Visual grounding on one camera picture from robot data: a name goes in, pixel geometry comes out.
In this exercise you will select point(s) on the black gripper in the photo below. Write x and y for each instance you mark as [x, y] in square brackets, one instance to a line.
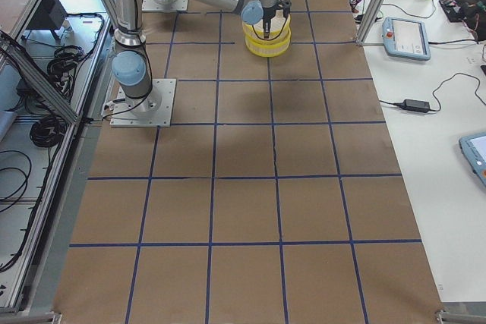
[268, 16]

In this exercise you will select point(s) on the yellow steamer basket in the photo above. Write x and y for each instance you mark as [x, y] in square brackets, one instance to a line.
[279, 29]
[267, 49]

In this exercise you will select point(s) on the teach pendant far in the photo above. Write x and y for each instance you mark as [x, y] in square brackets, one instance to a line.
[405, 39]

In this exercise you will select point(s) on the teach pendant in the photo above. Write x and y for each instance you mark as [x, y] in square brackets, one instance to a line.
[405, 39]
[473, 149]

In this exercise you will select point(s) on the black power adapter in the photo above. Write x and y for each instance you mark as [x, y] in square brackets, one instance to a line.
[414, 105]

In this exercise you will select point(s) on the teach pendant near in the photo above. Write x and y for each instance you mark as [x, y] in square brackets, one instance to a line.
[473, 149]

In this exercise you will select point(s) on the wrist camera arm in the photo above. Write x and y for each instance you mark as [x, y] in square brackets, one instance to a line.
[285, 6]

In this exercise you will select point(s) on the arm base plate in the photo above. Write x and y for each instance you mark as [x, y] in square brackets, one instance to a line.
[154, 111]
[164, 6]

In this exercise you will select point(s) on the aluminium frame post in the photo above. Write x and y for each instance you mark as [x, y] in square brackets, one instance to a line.
[374, 1]

